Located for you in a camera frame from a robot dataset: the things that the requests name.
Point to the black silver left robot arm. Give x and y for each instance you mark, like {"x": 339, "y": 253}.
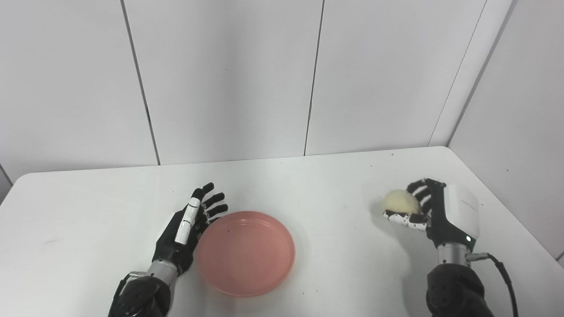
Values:
{"x": 141, "y": 295}

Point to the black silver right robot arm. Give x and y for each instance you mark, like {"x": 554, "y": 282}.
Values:
{"x": 454, "y": 286}

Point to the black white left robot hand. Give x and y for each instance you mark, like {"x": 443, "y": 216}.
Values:
{"x": 176, "y": 244}

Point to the pink round plate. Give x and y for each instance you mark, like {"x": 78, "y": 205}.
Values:
{"x": 246, "y": 253}

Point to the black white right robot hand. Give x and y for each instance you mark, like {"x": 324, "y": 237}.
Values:
{"x": 449, "y": 215}

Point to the pale yellow steamed bun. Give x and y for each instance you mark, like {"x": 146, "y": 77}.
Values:
{"x": 400, "y": 202}

